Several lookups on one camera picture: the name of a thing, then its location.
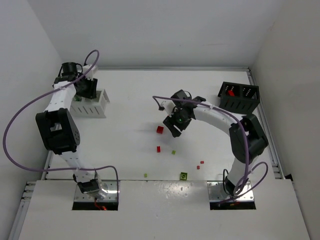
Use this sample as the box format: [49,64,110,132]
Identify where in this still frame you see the red square lego brick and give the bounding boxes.
[156,126,164,134]

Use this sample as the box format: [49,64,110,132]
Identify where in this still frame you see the red long lego brick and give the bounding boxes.
[227,90,235,97]

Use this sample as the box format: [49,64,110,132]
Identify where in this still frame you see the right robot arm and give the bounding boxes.
[158,89,269,197]

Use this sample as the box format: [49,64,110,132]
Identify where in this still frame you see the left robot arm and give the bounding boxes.
[35,62,102,198]

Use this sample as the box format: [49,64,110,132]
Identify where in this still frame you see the white two-compartment container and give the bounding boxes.
[69,88,110,119]

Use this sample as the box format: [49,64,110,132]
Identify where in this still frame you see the lime lego brick front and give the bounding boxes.
[179,172,188,181]

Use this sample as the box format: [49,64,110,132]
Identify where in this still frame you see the black container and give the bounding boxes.
[217,81,260,115]

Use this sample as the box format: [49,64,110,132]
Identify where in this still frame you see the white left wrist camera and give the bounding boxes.
[82,64,98,81]

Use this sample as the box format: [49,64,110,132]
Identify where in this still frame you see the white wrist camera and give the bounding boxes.
[160,100,176,116]
[82,64,98,81]

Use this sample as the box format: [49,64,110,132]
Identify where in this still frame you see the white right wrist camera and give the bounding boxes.
[160,100,176,116]

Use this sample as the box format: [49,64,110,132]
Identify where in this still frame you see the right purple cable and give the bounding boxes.
[152,95,269,205]

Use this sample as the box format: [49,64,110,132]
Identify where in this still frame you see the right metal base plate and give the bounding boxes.
[207,181,255,203]

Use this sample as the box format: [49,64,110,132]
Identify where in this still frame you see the metal base plate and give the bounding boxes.
[207,181,255,203]
[73,180,118,203]

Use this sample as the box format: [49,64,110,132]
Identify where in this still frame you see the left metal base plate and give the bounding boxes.
[73,180,118,203]

